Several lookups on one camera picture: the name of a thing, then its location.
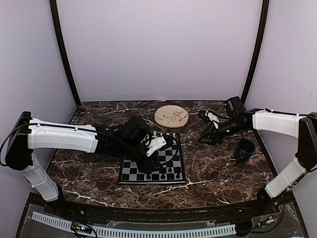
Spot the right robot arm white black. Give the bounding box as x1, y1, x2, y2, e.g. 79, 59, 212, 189
198, 97, 317, 215

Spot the black white chess board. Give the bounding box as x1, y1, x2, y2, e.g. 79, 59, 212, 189
118, 133, 186, 185

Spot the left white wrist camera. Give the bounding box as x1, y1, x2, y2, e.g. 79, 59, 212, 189
147, 136, 166, 157

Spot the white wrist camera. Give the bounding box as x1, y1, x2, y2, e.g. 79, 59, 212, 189
147, 136, 166, 157
198, 110, 220, 129

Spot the left black frame post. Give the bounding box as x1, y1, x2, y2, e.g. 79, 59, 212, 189
49, 0, 81, 107

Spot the dark blue mug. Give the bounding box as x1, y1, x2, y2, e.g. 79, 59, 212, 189
234, 139, 256, 164

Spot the right black frame post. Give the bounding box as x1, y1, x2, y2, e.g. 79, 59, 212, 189
241, 0, 270, 103

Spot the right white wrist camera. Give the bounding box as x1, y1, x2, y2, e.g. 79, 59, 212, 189
198, 110, 220, 129

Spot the black frame post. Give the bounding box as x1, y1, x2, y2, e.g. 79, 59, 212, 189
241, 0, 270, 103
49, 0, 81, 107

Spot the row of white chess pieces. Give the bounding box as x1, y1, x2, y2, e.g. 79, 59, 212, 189
152, 131, 177, 146

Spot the white slotted cable duct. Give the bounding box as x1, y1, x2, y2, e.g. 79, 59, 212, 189
31, 212, 237, 238

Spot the beige bird painted plate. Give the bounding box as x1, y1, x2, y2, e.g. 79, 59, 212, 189
154, 105, 189, 128

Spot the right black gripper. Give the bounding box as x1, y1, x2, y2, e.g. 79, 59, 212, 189
198, 117, 244, 145

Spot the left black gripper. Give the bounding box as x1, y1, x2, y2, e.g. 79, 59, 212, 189
120, 140, 164, 174

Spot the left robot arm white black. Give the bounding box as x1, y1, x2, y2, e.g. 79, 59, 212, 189
0, 112, 166, 216

